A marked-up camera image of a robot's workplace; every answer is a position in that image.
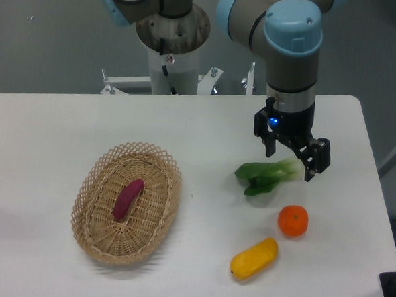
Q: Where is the green bok choy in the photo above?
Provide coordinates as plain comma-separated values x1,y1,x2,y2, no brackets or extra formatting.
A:
234,157,305,196

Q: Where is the purple sweet potato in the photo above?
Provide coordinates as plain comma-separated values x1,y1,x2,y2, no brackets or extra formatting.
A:
112,179,144,221

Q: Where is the yellow mango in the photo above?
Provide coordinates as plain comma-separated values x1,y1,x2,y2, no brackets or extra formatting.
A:
230,237,279,280

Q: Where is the oval wicker basket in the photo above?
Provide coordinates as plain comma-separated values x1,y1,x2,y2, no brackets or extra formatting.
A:
71,142,182,265

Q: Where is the white metal base frame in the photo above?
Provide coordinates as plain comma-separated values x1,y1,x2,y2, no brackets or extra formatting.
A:
99,52,258,103

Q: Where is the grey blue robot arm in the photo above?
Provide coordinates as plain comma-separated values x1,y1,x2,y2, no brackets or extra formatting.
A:
102,0,346,181

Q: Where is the black cable on pedestal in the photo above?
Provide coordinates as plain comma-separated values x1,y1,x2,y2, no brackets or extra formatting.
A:
156,37,181,96

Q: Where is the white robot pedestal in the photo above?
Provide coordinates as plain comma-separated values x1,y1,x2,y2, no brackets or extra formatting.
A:
136,4,211,78

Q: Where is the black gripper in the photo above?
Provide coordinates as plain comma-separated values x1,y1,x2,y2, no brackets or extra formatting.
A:
254,97,331,182

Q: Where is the orange tangerine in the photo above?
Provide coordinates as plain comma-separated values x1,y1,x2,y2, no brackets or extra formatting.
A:
277,205,309,237

